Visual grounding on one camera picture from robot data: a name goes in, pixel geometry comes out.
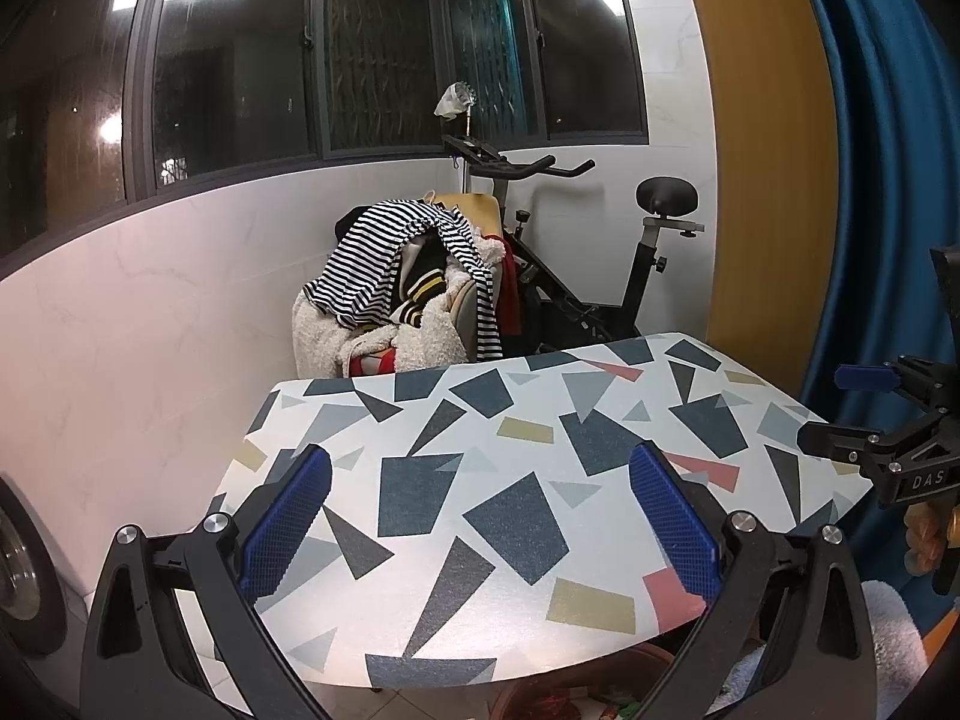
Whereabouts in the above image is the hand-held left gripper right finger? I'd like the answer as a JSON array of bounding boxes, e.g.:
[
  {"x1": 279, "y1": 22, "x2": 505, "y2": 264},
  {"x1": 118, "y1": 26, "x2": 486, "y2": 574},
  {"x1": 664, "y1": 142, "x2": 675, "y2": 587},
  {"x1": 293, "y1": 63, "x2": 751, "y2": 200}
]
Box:
[{"x1": 626, "y1": 441, "x2": 882, "y2": 720}]

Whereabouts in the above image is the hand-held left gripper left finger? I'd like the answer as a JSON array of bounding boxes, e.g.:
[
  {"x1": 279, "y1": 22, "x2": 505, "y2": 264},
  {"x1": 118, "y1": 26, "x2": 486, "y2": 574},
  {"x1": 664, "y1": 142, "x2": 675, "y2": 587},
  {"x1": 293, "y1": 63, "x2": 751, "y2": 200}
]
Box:
[{"x1": 79, "y1": 442, "x2": 335, "y2": 720}]

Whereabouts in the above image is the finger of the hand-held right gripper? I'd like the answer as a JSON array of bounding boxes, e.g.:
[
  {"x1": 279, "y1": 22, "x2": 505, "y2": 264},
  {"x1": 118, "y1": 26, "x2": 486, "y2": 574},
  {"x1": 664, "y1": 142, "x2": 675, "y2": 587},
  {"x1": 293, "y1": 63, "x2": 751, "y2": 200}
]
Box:
[
  {"x1": 834, "y1": 356, "x2": 946, "y2": 410},
  {"x1": 796, "y1": 405, "x2": 947, "y2": 466}
]

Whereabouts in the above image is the brown plastic basin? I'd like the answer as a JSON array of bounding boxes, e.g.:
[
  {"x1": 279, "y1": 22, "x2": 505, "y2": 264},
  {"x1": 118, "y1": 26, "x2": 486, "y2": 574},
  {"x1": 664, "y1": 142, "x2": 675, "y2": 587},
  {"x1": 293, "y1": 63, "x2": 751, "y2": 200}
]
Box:
[{"x1": 487, "y1": 641, "x2": 680, "y2": 720}]

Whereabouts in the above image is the person's right forearm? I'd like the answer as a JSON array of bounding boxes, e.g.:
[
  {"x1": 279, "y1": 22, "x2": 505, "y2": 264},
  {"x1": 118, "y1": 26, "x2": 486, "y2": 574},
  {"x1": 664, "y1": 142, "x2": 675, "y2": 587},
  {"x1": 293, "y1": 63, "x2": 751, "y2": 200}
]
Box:
[{"x1": 859, "y1": 579, "x2": 931, "y2": 695}]

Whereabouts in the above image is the person's right hand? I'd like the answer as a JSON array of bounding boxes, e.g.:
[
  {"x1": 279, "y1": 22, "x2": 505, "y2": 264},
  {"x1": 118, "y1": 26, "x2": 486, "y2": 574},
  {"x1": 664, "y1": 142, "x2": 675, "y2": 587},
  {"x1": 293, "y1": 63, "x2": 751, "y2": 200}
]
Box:
[{"x1": 904, "y1": 499, "x2": 947, "y2": 575}]

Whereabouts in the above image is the light blue fleece robe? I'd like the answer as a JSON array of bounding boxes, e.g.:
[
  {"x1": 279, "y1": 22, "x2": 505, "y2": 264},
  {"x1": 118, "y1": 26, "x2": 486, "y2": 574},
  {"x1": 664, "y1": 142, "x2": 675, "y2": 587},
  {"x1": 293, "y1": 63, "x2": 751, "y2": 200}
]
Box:
[{"x1": 709, "y1": 641, "x2": 770, "y2": 717}]

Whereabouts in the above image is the blue curtain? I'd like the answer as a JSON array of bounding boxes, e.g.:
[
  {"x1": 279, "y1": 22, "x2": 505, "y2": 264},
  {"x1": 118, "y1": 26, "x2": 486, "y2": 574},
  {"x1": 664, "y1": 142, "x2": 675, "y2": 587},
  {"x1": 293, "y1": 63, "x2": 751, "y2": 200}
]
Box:
[{"x1": 784, "y1": 0, "x2": 960, "y2": 436}]

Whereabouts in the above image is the white fleece coat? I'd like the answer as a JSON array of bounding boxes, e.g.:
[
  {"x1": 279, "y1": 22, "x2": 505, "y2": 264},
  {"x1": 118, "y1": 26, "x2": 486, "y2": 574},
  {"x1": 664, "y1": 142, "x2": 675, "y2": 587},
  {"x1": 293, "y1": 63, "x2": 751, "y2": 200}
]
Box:
[{"x1": 291, "y1": 236, "x2": 511, "y2": 380}]

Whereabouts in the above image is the orange wooden door panel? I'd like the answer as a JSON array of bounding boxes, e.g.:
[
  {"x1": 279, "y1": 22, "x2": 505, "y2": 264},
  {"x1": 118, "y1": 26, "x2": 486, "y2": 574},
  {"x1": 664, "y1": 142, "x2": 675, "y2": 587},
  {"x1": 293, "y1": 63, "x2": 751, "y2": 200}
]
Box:
[{"x1": 671, "y1": 0, "x2": 841, "y2": 406}]

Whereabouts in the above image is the dark garment with yellow stripes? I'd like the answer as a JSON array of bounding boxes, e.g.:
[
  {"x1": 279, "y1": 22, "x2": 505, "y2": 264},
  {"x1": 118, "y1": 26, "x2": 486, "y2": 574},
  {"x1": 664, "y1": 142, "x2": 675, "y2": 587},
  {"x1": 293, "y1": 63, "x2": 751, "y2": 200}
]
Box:
[{"x1": 390, "y1": 236, "x2": 466, "y2": 327}]

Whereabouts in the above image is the black exercise bike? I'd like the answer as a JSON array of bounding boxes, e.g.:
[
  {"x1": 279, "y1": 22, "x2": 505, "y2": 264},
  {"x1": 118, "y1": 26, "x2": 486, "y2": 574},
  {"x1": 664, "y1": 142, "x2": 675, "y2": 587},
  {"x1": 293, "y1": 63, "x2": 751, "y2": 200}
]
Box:
[{"x1": 441, "y1": 133, "x2": 706, "y2": 357}]

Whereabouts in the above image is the grey washing machine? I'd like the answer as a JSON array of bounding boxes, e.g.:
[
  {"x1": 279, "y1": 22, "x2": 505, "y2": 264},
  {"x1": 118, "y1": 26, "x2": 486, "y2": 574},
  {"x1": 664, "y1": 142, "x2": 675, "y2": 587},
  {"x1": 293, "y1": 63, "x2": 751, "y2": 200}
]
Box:
[{"x1": 0, "y1": 465, "x2": 91, "y2": 720}]

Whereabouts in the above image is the red garment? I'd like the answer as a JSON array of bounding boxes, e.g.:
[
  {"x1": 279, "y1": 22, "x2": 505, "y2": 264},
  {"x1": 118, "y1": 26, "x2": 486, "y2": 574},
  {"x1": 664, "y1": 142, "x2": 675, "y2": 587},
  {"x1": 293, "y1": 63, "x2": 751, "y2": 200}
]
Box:
[{"x1": 495, "y1": 251, "x2": 522, "y2": 338}]

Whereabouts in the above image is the black and white striped shirt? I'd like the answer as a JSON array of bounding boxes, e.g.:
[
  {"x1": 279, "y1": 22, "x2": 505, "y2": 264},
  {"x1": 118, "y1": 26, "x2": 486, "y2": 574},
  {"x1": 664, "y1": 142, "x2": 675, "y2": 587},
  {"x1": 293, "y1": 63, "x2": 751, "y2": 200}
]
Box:
[{"x1": 309, "y1": 199, "x2": 505, "y2": 361}]

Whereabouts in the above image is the wooden chair backrest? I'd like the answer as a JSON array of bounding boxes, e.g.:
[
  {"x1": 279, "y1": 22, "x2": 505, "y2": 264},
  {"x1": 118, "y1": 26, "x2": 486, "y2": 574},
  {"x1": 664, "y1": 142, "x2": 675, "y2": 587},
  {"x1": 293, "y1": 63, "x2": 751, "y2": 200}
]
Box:
[{"x1": 435, "y1": 193, "x2": 502, "y2": 237}]

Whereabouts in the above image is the dark framed window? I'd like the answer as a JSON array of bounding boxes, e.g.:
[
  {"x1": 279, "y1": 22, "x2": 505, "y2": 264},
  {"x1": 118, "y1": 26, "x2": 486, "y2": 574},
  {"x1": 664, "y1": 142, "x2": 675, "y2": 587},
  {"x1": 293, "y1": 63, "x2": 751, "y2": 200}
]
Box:
[{"x1": 0, "y1": 0, "x2": 650, "y2": 263}]

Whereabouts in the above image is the white cloth on handlebar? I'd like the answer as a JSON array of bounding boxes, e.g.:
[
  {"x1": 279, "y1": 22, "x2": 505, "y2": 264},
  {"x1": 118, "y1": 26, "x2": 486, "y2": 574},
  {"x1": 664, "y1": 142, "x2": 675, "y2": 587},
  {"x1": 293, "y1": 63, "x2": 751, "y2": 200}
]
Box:
[{"x1": 433, "y1": 81, "x2": 478, "y2": 121}]

